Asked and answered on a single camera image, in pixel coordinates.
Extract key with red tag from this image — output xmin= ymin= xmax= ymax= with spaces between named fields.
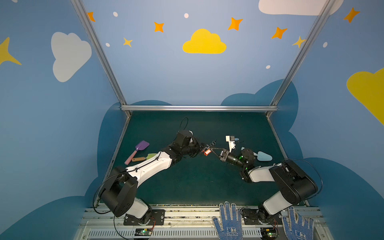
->
xmin=202 ymin=148 xmax=212 ymax=156

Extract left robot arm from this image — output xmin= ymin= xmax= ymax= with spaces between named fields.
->
xmin=97 ymin=130 xmax=214 ymax=225

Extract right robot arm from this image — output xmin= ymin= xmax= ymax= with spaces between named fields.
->
xmin=215 ymin=147 xmax=319 ymax=220

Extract light blue toy shovel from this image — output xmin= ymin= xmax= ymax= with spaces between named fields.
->
xmin=241 ymin=147 xmax=273 ymax=163

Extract purple pink toy shovel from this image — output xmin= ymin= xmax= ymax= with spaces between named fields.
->
xmin=125 ymin=141 xmax=150 ymax=165

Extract yellow-green toy spatula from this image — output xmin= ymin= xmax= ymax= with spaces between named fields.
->
xmin=132 ymin=153 xmax=157 ymax=162

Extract blue dotted work glove left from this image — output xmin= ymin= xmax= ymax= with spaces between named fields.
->
xmin=212 ymin=201 xmax=243 ymax=240

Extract blue dotted work glove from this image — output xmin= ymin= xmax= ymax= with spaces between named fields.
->
xmin=282 ymin=207 xmax=314 ymax=240
xmin=212 ymin=201 xmax=243 ymax=240

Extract right controller board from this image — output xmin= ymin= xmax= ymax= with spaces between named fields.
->
xmin=261 ymin=228 xmax=279 ymax=240

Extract controller board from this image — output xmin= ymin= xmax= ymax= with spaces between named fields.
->
xmin=134 ymin=229 xmax=153 ymax=237
xmin=261 ymin=228 xmax=279 ymax=240

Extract left controller board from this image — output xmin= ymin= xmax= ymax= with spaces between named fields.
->
xmin=134 ymin=229 xmax=153 ymax=237

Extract blue dotted work glove right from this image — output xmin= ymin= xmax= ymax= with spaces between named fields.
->
xmin=282 ymin=207 xmax=314 ymax=240

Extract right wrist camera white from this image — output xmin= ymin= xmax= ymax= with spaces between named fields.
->
xmin=226 ymin=136 xmax=239 ymax=152

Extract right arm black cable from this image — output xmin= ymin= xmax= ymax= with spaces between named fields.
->
xmin=287 ymin=158 xmax=324 ymax=193

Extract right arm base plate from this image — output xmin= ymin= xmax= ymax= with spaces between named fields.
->
xmin=240 ymin=208 xmax=282 ymax=225

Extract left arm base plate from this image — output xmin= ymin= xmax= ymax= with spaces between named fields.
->
xmin=124 ymin=209 xmax=166 ymax=226

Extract aluminium frame rear bar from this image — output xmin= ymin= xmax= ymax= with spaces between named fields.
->
xmin=121 ymin=105 xmax=278 ymax=112

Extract front aluminium rail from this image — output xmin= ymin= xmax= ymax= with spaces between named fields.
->
xmin=73 ymin=205 xmax=334 ymax=240

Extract aluminium frame left post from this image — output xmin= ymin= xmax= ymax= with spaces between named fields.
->
xmin=71 ymin=0 xmax=127 ymax=106

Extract aluminium frame post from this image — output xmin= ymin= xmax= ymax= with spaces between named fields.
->
xmin=266 ymin=0 xmax=336 ymax=119
xmin=71 ymin=0 xmax=127 ymax=106

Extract aluminium frame right post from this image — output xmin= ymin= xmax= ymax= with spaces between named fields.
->
xmin=266 ymin=0 xmax=336 ymax=119

